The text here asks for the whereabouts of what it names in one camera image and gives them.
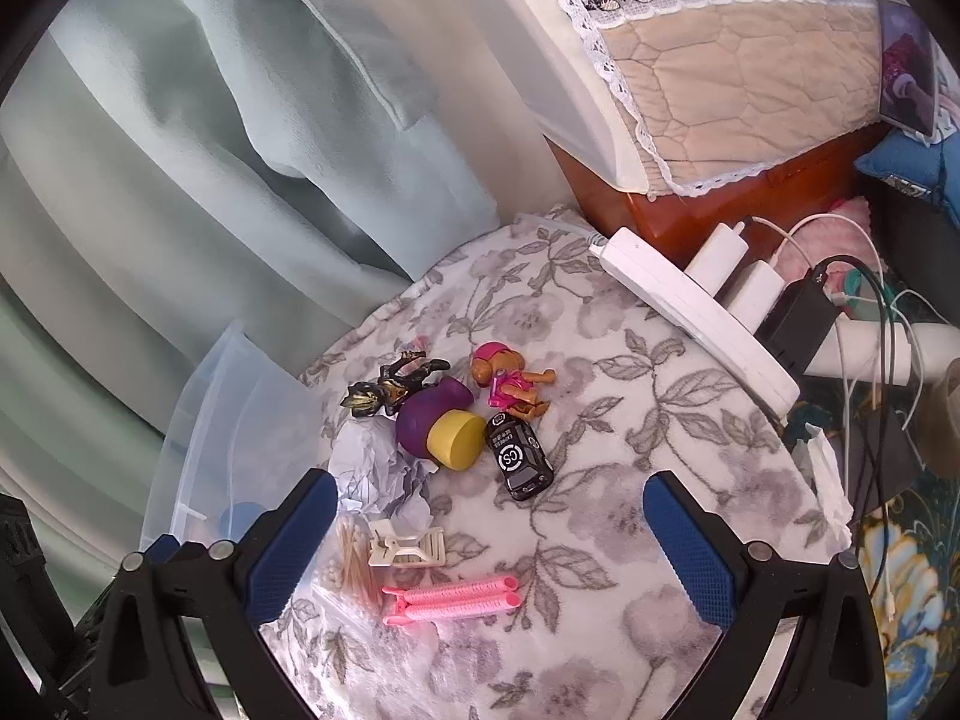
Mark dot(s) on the white power strip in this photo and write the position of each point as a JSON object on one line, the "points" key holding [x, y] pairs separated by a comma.
{"points": [[675, 277]]}

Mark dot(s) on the beige roll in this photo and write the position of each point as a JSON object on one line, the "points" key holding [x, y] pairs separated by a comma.
{"points": [[945, 405]]}

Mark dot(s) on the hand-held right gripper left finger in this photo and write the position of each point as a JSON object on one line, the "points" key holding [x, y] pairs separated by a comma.
{"points": [[292, 547]]}

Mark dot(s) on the black gold action figure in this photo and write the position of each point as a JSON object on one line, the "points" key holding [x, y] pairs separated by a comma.
{"points": [[382, 390]]}

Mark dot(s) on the beige quilted lace cover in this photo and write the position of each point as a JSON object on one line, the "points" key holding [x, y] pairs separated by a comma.
{"points": [[712, 67]]}

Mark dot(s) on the blue floral cloth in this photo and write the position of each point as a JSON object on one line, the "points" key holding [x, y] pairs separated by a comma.
{"points": [[922, 615]]}

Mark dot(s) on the pink dog toy figure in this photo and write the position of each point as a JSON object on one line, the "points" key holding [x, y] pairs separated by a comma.
{"points": [[510, 382]]}

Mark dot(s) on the white tissue paper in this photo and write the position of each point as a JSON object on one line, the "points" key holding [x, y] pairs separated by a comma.
{"points": [[375, 480]]}

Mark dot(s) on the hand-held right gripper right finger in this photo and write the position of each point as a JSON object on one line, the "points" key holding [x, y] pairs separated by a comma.
{"points": [[694, 555]]}

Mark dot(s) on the pink fluffy item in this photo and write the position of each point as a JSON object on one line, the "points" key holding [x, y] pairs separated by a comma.
{"points": [[810, 240]]}

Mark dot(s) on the white tube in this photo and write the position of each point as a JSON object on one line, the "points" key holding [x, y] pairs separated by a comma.
{"points": [[930, 345]]}

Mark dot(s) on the black toy car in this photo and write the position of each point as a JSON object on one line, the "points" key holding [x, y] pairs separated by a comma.
{"points": [[517, 457]]}

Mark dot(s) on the blue ball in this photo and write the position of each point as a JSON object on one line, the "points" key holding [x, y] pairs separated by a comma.
{"points": [[240, 521]]}

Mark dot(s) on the pale green curtain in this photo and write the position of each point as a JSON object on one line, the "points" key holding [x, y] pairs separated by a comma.
{"points": [[150, 165]]}

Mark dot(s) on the black power adapter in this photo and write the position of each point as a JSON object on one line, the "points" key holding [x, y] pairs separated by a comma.
{"points": [[795, 322]]}

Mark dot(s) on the orange wooden cabinet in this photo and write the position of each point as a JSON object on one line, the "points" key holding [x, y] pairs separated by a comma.
{"points": [[667, 217]]}

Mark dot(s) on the cream hair claw clip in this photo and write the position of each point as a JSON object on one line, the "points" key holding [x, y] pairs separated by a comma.
{"points": [[405, 544]]}

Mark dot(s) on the bag of cotton swabs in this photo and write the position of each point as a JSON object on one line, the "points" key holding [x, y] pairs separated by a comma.
{"points": [[349, 559]]}

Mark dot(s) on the clear plastic container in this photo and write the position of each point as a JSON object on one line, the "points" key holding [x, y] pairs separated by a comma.
{"points": [[217, 420]]}

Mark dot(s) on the purple and yellow toy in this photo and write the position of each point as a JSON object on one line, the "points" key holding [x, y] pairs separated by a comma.
{"points": [[420, 427]]}

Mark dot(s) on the white charger plug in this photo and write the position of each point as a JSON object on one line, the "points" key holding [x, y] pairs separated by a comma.
{"points": [[716, 255], [754, 292]]}

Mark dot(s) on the grey floral blanket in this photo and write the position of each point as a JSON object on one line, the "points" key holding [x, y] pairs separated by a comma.
{"points": [[637, 390]]}

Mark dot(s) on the blue cushion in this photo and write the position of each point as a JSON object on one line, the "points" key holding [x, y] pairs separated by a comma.
{"points": [[907, 161]]}

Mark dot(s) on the sheer white curtain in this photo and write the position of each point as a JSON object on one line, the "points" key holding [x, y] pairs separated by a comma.
{"points": [[510, 52]]}

